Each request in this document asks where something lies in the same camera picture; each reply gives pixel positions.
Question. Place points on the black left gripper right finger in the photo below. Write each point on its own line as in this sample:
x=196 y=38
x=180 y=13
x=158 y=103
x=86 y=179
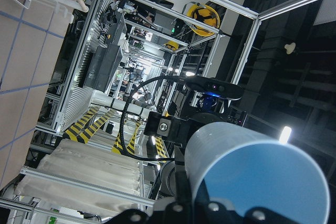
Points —
x=215 y=212

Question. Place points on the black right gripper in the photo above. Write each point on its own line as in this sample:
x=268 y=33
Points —
x=179 y=131

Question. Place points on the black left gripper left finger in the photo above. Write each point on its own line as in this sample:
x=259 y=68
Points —
x=164 y=211

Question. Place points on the light blue plastic cup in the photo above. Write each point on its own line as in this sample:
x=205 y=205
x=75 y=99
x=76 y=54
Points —
x=247 y=169

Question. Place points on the yellow hard hat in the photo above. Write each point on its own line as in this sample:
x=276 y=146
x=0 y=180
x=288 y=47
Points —
x=204 y=14
x=172 y=45

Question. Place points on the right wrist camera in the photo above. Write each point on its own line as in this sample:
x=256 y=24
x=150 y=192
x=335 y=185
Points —
x=214 y=87

